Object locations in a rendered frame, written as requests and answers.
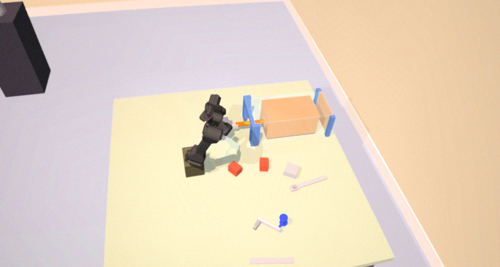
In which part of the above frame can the pale pink flat bar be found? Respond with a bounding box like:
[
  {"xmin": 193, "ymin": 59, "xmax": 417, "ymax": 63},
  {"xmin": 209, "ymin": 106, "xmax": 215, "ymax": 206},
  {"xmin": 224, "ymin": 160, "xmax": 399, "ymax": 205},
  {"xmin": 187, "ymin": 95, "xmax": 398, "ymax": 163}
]
[{"xmin": 250, "ymin": 258, "xmax": 294, "ymax": 264}]

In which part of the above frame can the pale pink cube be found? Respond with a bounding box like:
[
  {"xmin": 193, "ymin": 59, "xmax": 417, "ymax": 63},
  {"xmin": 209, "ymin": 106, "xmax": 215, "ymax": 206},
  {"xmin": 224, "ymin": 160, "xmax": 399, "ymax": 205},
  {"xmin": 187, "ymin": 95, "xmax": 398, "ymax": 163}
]
[{"xmin": 283, "ymin": 162, "xmax": 300, "ymax": 179}]

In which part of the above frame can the crank handle with blue knob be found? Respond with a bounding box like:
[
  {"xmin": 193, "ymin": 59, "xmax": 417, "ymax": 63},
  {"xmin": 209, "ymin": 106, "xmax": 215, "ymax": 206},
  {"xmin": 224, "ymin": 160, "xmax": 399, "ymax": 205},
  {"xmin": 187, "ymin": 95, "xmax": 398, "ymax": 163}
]
[{"xmin": 253, "ymin": 214, "xmax": 288, "ymax": 232}]

